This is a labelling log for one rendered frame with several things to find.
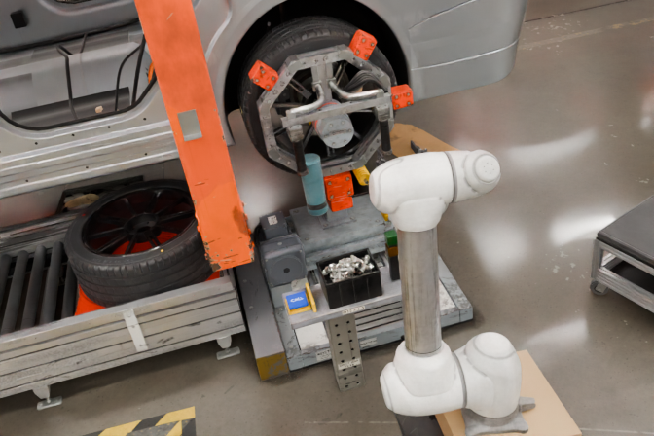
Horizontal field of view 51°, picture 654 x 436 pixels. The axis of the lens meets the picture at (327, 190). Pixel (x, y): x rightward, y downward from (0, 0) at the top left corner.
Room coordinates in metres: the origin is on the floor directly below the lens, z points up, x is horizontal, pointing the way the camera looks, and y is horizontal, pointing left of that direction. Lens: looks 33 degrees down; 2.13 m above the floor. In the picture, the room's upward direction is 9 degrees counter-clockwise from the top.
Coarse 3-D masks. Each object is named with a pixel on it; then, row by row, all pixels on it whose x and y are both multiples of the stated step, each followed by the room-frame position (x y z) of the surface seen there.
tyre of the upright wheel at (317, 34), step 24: (288, 24) 2.74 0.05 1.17; (312, 24) 2.68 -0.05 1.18; (336, 24) 2.70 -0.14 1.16; (264, 48) 2.65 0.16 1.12; (288, 48) 2.56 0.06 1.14; (312, 48) 2.58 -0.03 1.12; (240, 72) 2.75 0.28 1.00; (240, 96) 2.64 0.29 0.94; (264, 144) 2.53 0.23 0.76; (288, 168) 2.55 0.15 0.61
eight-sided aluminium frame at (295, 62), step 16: (336, 48) 2.55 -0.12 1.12; (288, 64) 2.48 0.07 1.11; (304, 64) 2.49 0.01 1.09; (320, 64) 2.50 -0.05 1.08; (352, 64) 2.52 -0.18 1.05; (368, 64) 2.53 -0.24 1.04; (288, 80) 2.47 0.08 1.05; (384, 80) 2.53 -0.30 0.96; (272, 96) 2.46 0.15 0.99; (272, 128) 2.46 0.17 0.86; (272, 144) 2.46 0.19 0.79; (368, 144) 2.53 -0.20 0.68; (288, 160) 2.46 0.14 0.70; (336, 160) 2.54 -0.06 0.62; (352, 160) 2.52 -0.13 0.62
